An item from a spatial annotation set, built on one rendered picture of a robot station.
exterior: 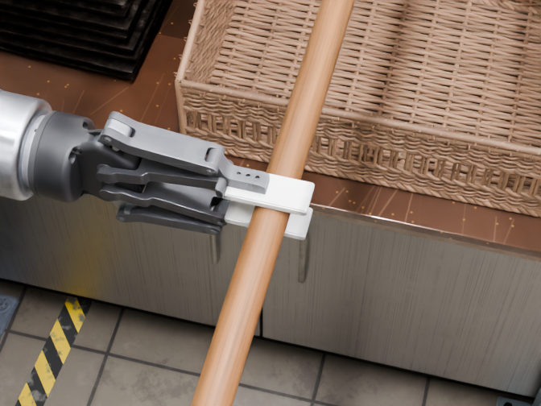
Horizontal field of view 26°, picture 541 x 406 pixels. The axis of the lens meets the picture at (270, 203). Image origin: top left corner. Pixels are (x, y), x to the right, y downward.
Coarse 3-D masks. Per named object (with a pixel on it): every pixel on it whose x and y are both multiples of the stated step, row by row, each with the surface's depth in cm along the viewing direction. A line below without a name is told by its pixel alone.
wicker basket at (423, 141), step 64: (256, 0) 192; (320, 0) 192; (384, 0) 192; (448, 0) 192; (512, 0) 191; (192, 64) 170; (256, 64) 185; (384, 64) 184; (448, 64) 185; (512, 64) 184; (192, 128) 173; (256, 128) 177; (320, 128) 165; (384, 128) 161; (448, 128) 160; (512, 128) 178; (448, 192) 170; (512, 192) 167
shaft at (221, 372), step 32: (352, 0) 109; (320, 32) 106; (320, 64) 104; (320, 96) 103; (288, 128) 100; (288, 160) 98; (256, 224) 95; (256, 256) 93; (256, 288) 92; (224, 320) 91; (256, 320) 92; (224, 352) 89; (224, 384) 88
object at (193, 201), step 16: (112, 192) 99; (128, 192) 100; (144, 192) 100; (160, 192) 100; (176, 192) 100; (192, 192) 101; (208, 192) 101; (176, 208) 100; (192, 208) 100; (208, 208) 100; (224, 224) 100
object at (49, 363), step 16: (0, 304) 225; (16, 304) 227; (64, 304) 228; (80, 304) 228; (0, 320) 225; (64, 320) 226; (80, 320) 226; (0, 336) 223; (64, 336) 224; (48, 352) 222; (64, 352) 222; (48, 368) 220; (32, 384) 218; (48, 384) 218; (32, 400) 217
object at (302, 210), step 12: (276, 180) 96; (288, 180) 96; (300, 180) 96; (228, 192) 96; (240, 192) 96; (252, 192) 96; (276, 192) 96; (288, 192) 96; (300, 192) 96; (312, 192) 96; (252, 204) 96; (264, 204) 95; (276, 204) 95; (288, 204) 95; (300, 204) 95
